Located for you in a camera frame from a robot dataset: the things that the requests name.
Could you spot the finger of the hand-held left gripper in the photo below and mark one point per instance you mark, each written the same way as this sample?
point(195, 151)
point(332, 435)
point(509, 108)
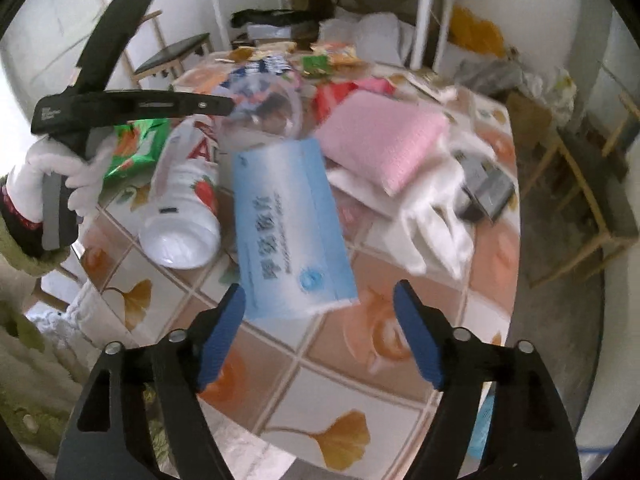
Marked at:
point(175, 105)

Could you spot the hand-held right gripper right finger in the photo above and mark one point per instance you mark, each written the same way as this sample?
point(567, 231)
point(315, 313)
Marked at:
point(417, 340)

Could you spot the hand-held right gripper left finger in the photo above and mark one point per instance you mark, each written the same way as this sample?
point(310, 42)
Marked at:
point(222, 340)

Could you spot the green snack bag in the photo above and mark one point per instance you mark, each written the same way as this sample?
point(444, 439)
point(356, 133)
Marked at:
point(135, 150)

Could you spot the white bottle with red print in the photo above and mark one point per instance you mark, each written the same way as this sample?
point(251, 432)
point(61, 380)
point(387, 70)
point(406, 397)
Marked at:
point(185, 190)

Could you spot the light blue tissue box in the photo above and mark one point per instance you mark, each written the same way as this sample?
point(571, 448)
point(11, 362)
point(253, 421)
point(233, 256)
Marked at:
point(290, 220)

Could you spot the person's left forearm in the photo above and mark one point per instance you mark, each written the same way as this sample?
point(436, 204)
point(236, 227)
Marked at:
point(20, 240)

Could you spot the person's left hand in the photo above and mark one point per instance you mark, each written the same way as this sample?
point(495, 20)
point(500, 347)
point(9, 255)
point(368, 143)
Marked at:
point(37, 160)

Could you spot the wooden chair with dark seat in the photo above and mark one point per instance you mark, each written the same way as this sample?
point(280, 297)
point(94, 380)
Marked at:
point(600, 180)
point(170, 52)

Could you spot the ginkgo print tablecloth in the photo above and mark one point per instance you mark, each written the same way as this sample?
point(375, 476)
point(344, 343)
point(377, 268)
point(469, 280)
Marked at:
point(350, 375)

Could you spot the yellow snack packet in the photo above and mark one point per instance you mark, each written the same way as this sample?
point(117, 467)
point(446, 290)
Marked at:
point(244, 52)

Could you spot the white crumpled cloth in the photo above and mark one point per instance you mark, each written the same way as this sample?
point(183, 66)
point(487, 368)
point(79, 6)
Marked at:
point(440, 230)

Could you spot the white wrapped box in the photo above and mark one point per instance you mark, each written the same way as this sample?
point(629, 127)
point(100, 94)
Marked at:
point(270, 34)

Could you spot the black bag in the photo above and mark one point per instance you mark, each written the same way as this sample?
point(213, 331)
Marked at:
point(260, 17)

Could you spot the green small packet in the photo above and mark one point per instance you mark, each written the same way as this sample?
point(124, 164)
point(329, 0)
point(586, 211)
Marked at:
point(314, 65)

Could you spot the red packet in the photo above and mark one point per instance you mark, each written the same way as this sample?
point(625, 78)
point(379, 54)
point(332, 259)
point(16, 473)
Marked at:
point(332, 102)

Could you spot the grey carton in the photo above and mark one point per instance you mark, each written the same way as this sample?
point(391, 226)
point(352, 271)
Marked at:
point(487, 187)

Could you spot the orange small packet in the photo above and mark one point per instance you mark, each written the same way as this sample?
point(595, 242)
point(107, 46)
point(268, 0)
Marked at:
point(335, 52)

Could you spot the brown cardboard box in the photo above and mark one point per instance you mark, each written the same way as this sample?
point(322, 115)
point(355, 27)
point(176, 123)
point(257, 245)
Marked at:
point(527, 120)
point(310, 0)

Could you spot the green fuzzy jacket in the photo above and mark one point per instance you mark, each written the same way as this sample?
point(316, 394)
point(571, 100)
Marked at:
point(30, 385)

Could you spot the pink packet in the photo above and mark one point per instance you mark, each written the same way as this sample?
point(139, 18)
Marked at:
point(375, 86)

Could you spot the white woven sack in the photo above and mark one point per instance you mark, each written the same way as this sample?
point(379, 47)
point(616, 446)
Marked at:
point(370, 35)

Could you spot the pink sponge cloth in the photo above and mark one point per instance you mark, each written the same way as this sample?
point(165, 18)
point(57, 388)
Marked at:
point(385, 135)

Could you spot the white side table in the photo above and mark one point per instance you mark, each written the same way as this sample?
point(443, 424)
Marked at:
point(422, 20)

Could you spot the grey plastic bag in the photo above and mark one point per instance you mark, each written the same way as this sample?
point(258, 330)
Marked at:
point(490, 77)

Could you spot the white plastic bag with carton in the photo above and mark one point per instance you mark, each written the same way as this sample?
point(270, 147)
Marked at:
point(547, 87)

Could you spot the yellow plastic bag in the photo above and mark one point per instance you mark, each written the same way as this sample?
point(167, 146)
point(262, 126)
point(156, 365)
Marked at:
point(475, 32)

